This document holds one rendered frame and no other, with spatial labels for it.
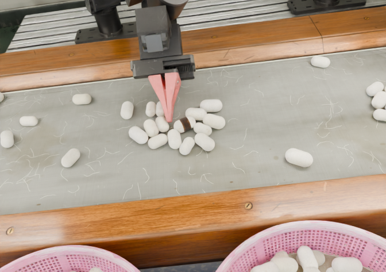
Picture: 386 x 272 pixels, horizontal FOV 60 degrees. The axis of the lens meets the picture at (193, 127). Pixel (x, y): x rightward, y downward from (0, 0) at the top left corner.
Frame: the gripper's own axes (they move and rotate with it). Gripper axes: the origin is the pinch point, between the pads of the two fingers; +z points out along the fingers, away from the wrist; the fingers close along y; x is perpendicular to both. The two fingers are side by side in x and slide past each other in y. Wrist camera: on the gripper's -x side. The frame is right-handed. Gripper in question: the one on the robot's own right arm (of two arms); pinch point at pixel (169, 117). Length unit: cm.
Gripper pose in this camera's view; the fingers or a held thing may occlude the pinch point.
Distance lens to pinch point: 55.6
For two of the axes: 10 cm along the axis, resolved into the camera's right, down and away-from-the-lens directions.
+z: 1.0, 9.9, -0.8
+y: 9.9, -1.0, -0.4
